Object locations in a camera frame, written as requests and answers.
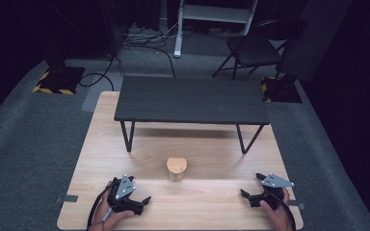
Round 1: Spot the bundle of floor cables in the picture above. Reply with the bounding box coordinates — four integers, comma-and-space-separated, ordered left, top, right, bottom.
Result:
120, 21, 187, 49

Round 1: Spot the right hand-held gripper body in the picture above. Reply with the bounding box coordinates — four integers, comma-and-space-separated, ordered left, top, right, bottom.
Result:
248, 172, 296, 212

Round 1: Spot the black long floor cable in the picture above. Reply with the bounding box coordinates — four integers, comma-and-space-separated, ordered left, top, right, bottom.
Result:
121, 40, 177, 79

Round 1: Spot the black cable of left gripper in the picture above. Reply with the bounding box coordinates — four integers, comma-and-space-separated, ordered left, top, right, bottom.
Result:
86, 187, 111, 231

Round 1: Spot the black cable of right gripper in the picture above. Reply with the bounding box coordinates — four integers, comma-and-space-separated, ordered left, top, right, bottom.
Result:
268, 191, 298, 231

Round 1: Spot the black folding chair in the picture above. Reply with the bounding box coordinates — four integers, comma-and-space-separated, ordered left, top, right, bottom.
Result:
212, 18, 308, 81

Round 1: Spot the small wooden cup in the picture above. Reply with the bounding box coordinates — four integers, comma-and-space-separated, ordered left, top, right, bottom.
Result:
166, 156, 189, 183

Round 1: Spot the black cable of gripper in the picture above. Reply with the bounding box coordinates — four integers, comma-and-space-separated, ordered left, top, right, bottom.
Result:
268, 191, 298, 231
86, 187, 111, 231

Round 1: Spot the grey cable of left gripper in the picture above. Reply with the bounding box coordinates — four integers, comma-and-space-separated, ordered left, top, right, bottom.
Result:
101, 207, 114, 231

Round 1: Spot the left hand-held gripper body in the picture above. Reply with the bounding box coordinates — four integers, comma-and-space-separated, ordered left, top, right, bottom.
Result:
107, 174, 145, 216

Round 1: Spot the person's left hand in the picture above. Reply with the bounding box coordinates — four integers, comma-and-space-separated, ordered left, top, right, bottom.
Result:
91, 180, 136, 231

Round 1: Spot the black base with yellow stripes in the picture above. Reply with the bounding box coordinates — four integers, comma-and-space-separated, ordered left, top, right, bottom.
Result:
260, 74, 304, 104
32, 64, 87, 96

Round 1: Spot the person's right hand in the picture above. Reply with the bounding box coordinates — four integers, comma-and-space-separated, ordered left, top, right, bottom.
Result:
258, 187, 295, 231

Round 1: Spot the grey table bracket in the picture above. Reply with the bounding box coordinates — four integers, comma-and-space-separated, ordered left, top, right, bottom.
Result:
55, 193, 79, 204
288, 199, 305, 210

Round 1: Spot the white metal stand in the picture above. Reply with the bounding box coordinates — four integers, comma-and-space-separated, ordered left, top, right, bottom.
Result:
172, 0, 260, 59

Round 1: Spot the black shelf with metal legs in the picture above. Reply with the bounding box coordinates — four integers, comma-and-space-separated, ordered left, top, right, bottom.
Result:
113, 75, 271, 155

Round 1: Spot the black looped floor cable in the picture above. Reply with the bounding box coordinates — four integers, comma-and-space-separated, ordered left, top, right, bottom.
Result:
78, 53, 116, 92

